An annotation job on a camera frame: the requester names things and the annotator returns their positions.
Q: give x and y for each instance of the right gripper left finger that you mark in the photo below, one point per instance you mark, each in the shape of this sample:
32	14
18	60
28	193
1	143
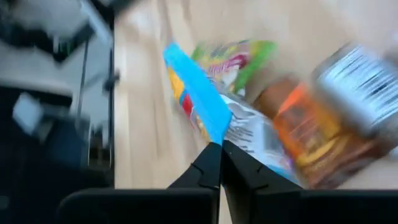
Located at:
186	199

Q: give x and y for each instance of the dark orange snack packet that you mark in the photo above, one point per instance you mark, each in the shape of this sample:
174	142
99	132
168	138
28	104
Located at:
314	137

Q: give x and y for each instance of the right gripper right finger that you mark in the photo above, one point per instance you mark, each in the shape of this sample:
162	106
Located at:
264	202

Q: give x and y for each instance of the lime chili shrimp ramen packet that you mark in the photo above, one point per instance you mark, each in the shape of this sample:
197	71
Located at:
236	62

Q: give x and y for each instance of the blue beef ramen packet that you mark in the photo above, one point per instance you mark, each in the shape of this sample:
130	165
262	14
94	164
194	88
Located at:
202	96

